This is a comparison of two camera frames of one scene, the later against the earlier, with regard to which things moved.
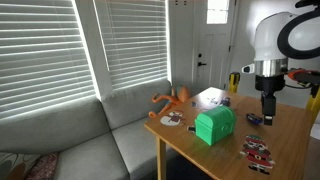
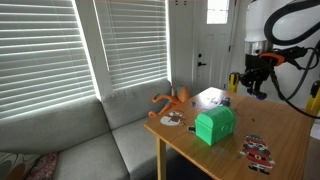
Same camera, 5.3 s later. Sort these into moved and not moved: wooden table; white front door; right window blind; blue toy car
Moved: blue toy car
Not moved: white front door; wooden table; right window blind
